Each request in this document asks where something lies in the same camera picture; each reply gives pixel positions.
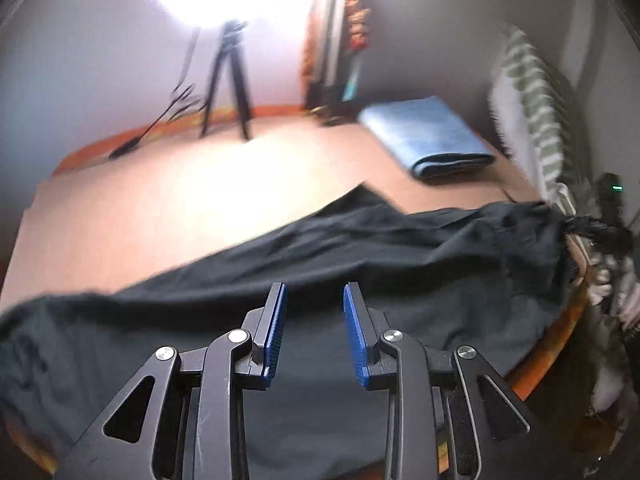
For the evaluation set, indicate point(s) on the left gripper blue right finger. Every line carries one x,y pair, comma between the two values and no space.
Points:
365,326

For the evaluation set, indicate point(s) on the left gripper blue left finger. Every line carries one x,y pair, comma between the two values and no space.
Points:
266,326

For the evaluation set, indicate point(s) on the dark green pants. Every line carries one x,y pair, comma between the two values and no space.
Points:
495,277

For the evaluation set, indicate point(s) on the green white patterned blanket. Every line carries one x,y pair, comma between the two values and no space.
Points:
533,110

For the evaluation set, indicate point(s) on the beige blanket mat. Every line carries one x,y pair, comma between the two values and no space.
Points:
184,197

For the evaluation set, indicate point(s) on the folded light blue cloth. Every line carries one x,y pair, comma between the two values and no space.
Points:
426,137

